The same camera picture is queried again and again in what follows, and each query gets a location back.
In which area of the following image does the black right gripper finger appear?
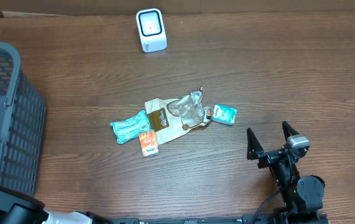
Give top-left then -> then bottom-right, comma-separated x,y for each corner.
247,128 -> 264,160
282,121 -> 299,140

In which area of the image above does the teal white tissue pack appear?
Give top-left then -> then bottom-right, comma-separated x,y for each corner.
212,104 -> 237,126

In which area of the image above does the beige brown bag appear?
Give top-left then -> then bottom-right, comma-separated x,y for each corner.
144,87 -> 214,144

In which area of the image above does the orange tissue pack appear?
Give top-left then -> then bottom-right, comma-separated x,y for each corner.
139,130 -> 159,157

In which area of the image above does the teal snack packet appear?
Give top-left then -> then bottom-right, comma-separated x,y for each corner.
110,110 -> 152,144

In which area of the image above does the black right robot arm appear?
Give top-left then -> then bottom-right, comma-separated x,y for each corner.
242,121 -> 329,224

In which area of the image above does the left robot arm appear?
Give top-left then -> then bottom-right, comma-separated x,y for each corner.
0,186 -> 108,223

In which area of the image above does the white barcode scanner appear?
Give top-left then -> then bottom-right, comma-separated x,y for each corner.
136,8 -> 167,53

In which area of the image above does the grey plastic mesh basket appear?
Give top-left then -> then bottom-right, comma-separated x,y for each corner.
0,42 -> 47,195

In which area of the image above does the brown cardboard backdrop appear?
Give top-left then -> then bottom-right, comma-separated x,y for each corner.
0,0 -> 355,17

